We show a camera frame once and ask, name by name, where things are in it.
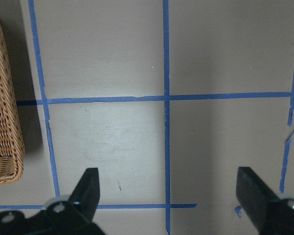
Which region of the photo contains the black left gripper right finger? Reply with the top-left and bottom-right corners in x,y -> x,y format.
236,166 -> 294,235

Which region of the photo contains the brown wicker basket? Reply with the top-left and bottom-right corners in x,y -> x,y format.
0,23 -> 25,185

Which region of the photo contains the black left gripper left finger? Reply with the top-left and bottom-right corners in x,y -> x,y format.
0,168 -> 104,235

